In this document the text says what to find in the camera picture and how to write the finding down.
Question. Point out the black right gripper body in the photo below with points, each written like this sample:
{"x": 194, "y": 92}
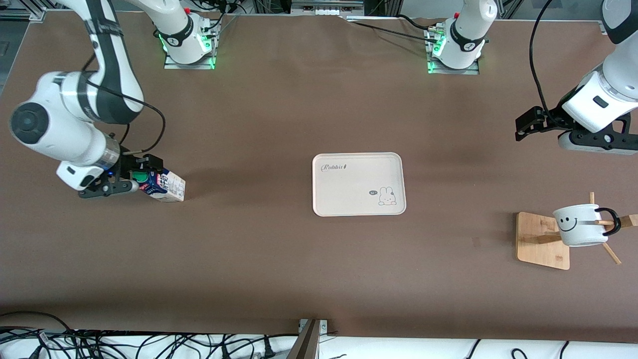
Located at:
{"x": 130, "y": 164}

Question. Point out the blue milk carton green cap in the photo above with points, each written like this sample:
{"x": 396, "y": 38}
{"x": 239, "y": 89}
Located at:
{"x": 167, "y": 187}

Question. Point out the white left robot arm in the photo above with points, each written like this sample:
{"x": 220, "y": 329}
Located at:
{"x": 468, "y": 30}

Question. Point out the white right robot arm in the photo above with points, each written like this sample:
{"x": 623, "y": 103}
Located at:
{"x": 65, "y": 124}

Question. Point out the wooden cup rack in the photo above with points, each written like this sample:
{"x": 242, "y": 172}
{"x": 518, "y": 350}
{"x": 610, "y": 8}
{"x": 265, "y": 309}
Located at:
{"x": 541, "y": 249}

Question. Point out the cream tray with rabbit print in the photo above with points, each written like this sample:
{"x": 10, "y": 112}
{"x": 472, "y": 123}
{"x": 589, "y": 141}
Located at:
{"x": 359, "y": 184}

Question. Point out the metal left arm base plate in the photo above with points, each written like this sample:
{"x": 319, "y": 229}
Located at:
{"x": 473, "y": 71}

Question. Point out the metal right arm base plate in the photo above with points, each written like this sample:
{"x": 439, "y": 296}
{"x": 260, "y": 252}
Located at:
{"x": 169, "y": 64}

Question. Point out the aluminium frame with connectors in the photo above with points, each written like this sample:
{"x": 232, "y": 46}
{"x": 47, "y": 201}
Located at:
{"x": 326, "y": 6}

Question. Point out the aluminium profile with bracket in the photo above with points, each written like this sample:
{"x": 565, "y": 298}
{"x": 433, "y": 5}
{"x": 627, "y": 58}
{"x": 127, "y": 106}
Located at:
{"x": 308, "y": 344}

